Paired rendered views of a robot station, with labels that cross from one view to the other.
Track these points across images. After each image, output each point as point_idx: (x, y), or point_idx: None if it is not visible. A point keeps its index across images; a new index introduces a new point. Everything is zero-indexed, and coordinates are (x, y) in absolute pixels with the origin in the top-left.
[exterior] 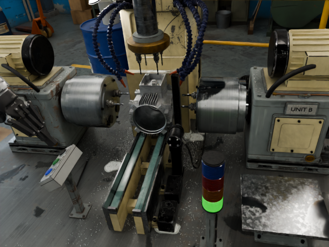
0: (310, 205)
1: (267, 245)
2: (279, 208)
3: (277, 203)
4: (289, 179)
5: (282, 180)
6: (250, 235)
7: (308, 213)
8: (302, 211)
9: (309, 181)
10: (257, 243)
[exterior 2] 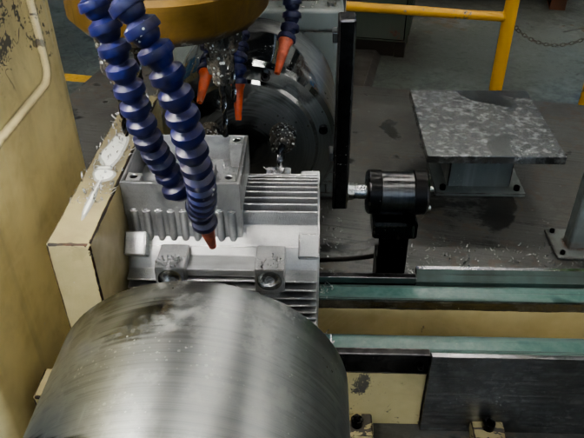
0: (474, 100)
1: (523, 186)
2: (496, 123)
3: (487, 124)
4: (420, 110)
5: (426, 116)
6: (514, 200)
7: (493, 103)
8: (491, 107)
9: (418, 96)
10: (526, 194)
